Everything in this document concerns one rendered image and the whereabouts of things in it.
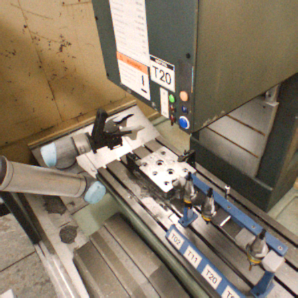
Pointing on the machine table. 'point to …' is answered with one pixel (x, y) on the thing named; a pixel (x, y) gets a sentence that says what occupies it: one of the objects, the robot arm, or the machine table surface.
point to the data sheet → (131, 28)
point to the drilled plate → (163, 170)
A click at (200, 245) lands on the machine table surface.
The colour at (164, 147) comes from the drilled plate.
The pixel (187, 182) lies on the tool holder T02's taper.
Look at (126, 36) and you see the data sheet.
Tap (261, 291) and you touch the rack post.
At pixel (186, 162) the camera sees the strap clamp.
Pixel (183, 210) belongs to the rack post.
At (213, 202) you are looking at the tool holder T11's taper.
